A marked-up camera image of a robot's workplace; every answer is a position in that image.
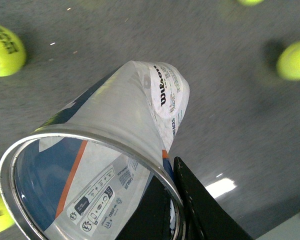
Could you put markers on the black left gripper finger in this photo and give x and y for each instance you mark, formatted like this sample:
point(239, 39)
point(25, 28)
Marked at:
point(205, 218)

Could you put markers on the clear Wilson tennis ball can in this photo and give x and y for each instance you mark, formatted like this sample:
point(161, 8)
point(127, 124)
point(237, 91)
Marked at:
point(100, 167)

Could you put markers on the middle yellow tennis ball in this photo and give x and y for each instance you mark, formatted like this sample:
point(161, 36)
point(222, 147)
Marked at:
point(288, 64)

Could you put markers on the far Wilson tennis ball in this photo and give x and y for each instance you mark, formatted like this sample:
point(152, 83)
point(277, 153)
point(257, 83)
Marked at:
point(249, 3)

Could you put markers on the wilson tennis ball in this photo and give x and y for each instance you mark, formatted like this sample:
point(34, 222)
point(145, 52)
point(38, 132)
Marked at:
point(12, 52)
point(249, 3)

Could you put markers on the near Wilson tennis ball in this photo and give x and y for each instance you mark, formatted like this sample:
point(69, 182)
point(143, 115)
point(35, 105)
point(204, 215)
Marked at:
point(12, 52)

